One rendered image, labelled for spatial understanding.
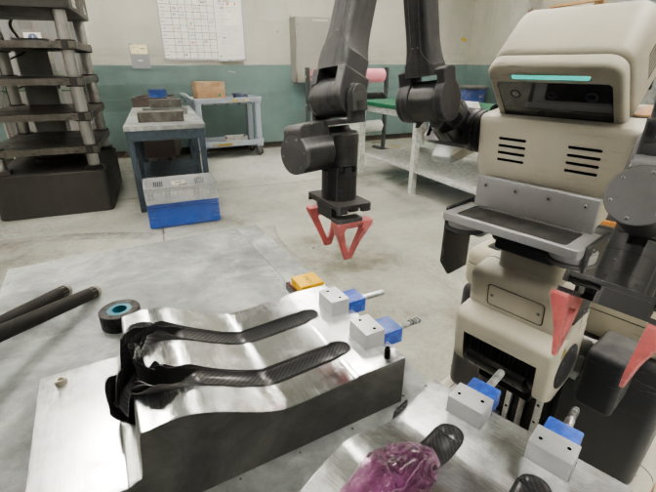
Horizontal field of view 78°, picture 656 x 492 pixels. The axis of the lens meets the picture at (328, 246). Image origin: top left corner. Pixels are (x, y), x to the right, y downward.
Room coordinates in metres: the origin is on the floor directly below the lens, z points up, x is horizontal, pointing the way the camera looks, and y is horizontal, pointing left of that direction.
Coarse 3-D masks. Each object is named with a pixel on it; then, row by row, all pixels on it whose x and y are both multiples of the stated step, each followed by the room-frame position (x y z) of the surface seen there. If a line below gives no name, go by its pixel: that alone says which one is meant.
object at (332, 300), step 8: (328, 288) 0.67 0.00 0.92; (336, 288) 0.67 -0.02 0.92; (352, 288) 0.69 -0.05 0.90; (320, 296) 0.65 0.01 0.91; (328, 296) 0.64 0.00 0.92; (336, 296) 0.64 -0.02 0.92; (344, 296) 0.64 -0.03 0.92; (352, 296) 0.66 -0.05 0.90; (360, 296) 0.66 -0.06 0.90; (368, 296) 0.68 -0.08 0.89; (376, 296) 0.69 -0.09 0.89; (320, 304) 0.65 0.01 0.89; (328, 304) 0.63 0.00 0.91; (336, 304) 0.62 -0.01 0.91; (344, 304) 0.63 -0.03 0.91; (352, 304) 0.64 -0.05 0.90; (360, 304) 0.65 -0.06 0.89; (328, 312) 0.63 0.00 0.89; (336, 312) 0.62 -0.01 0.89; (344, 312) 0.63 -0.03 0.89
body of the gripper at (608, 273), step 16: (624, 240) 0.40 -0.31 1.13; (608, 256) 0.40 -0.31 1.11; (624, 256) 0.39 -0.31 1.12; (640, 256) 0.38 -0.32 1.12; (576, 272) 0.40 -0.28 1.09; (608, 272) 0.39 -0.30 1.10; (624, 272) 0.38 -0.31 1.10; (640, 272) 0.37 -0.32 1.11; (592, 288) 0.39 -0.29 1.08; (624, 288) 0.37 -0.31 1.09; (640, 288) 0.37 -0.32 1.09
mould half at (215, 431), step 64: (128, 320) 0.54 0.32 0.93; (192, 320) 0.57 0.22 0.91; (256, 320) 0.61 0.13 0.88; (320, 320) 0.60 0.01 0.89; (320, 384) 0.45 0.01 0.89; (384, 384) 0.49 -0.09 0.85; (64, 448) 0.37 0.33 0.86; (128, 448) 0.36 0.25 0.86; (192, 448) 0.35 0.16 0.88; (256, 448) 0.39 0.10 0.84
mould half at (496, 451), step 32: (416, 416) 0.42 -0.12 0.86; (448, 416) 0.42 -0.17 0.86; (352, 448) 0.34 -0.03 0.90; (480, 448) 0.37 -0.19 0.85; (512, 448) 0.37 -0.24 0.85; (320, 480) 0.30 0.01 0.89; (448, 480) 0.31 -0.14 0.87; (480, 480) 0.33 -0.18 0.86; (512, 480) 0.33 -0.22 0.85; (544, 480) 0.33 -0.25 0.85; (576, 480) 0.33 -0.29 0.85; (608, 480) 0.33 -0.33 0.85
